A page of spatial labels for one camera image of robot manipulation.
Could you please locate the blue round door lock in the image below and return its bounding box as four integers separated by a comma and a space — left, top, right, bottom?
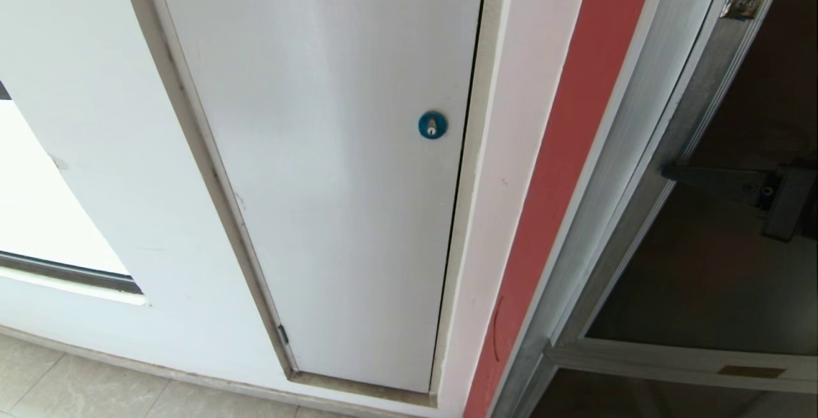
418, 111, 448, 141

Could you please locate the white hydrant cabinet door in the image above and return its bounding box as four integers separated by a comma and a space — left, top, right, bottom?
151, 0, 489, 394

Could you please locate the aluminium framed glass door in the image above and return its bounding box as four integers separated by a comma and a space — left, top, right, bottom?
489, 0, 818, 418

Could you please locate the grey cabinet door frame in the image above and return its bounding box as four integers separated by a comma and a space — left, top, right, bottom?
116, 0, 517, 408

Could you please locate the black glass door handle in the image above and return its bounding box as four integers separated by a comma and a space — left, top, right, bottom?
661, 159, 818, 243

